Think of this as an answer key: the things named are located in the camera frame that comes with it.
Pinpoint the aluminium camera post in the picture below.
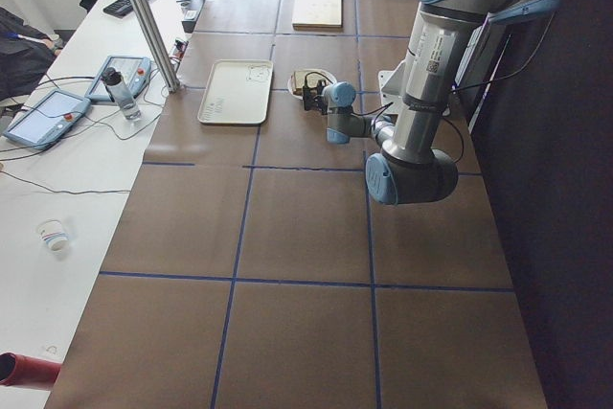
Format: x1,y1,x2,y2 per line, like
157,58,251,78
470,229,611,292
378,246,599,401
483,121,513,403
130,0,180,93

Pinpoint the clear water bottle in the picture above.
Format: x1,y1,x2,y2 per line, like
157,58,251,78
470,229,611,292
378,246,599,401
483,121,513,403
101,67,141,121

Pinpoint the wooden cutting board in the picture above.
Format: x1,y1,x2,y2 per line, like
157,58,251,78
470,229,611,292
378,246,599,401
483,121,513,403
291,0,343,28

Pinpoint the teach pendant tablet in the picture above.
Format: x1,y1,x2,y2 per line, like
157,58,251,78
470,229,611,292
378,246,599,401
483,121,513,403
85,56,152,105
2,89,91,150

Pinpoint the near teach pendant tablet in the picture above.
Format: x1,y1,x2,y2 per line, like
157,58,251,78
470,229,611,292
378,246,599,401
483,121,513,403
2,89,91,150

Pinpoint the red cylinder object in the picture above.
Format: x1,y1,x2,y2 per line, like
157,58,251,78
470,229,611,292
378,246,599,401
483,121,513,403
1,352,61,390

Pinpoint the white round plate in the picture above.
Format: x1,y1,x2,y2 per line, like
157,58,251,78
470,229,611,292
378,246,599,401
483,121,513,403
287,68,338,97

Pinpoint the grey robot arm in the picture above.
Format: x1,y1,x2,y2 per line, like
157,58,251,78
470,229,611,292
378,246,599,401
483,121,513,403
302,0,560,205

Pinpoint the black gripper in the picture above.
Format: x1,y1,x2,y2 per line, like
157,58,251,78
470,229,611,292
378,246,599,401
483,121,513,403
302,79,329,115

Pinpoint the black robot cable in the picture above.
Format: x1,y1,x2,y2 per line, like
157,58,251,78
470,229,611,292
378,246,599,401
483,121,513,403
371,11,559,164

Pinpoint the cream bear serving tray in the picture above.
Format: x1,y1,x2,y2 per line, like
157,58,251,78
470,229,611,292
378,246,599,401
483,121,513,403
197,59,273,125

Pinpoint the far teach pendant tablet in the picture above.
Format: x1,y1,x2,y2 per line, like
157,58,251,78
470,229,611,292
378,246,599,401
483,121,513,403
85,56,152,105

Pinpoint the paper cup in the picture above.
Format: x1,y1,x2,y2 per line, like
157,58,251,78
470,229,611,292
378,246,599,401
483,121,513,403
36,219,68,251

